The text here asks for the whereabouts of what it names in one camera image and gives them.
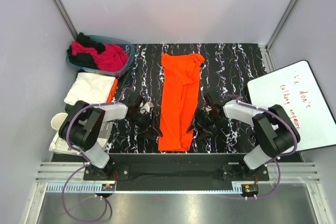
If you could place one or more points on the magenta t-shirt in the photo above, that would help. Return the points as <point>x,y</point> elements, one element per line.
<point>113,59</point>

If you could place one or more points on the folded white t-shirt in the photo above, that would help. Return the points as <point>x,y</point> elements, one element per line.
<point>91,88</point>

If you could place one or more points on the whiteboard with red writing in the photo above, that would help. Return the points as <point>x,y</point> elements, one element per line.
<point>295,88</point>

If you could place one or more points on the folded dark green t-shirt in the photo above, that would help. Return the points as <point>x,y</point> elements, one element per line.
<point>68,108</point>

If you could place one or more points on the clear blue plastic bin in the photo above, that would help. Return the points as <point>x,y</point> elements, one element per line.
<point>125,45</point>

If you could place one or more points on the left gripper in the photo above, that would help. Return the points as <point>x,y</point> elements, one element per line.
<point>149,125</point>

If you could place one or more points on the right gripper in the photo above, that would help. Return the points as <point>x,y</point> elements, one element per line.
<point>208,130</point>

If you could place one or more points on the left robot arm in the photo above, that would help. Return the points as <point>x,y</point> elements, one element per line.
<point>81,128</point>

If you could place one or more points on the yellow-green mug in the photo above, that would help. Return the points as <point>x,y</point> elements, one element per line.
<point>57,121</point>

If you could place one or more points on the aluminium frame rail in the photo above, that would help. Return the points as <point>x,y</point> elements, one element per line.
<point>286,172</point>

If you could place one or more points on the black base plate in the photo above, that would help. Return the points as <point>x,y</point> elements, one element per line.
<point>175,173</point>

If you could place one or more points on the black t-shirt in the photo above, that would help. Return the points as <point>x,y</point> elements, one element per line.
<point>83,50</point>

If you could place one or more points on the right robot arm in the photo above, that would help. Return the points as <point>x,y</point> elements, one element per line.
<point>274,132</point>

